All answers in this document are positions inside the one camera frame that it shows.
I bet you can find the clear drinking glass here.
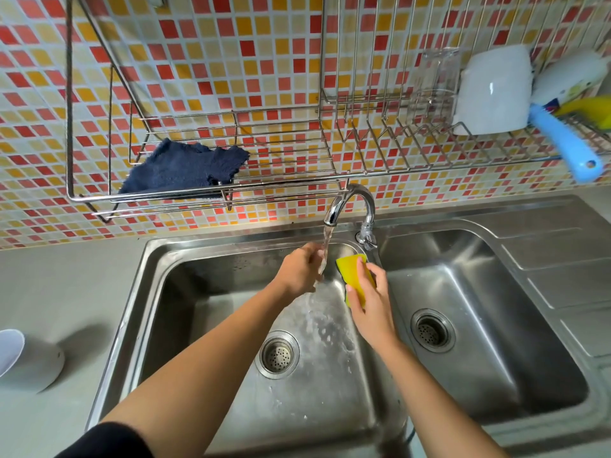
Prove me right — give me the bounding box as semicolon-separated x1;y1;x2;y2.
410;47;462;113

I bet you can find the white bowl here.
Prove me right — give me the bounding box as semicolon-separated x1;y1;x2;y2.
0;328;66;394

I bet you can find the wire dish drying rack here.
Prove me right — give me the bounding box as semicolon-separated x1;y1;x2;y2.
318;0;611;178

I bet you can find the round metal drain strainer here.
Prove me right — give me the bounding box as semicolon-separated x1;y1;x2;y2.
411;308;456;354
254;330;301;380

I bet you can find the stainless steel double sink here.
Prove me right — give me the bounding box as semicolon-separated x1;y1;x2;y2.
85;194;611;458

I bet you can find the person's right hand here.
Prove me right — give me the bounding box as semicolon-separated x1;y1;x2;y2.
345;261;401;351

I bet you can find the person's left forearm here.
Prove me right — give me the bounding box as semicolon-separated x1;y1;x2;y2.
101;279;298;458

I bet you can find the person's left hand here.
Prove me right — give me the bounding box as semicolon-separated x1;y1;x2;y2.
274;242;330;301

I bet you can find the yellow sponge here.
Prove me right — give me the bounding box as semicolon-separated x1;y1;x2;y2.
335;253;378;309

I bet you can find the person's right forearm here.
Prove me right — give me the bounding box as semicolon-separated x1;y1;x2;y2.
367;336;509;458

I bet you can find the white cup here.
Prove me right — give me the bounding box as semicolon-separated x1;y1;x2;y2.
452;44;534;137

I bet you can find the black sleeve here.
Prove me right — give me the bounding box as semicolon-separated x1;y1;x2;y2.
54;421;154;458

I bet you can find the stream of running water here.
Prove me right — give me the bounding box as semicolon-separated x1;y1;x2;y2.
318;225;333;282

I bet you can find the dark blue cloth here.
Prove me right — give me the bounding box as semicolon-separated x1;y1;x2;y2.
118;137;251;199

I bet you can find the blue handled white brush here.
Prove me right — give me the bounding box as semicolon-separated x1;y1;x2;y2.
528;49;610;184

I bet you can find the chrome faucet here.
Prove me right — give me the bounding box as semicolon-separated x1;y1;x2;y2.
323;183;379;251

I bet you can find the wire shelf rack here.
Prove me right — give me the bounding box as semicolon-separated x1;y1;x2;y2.
65;0;350;223

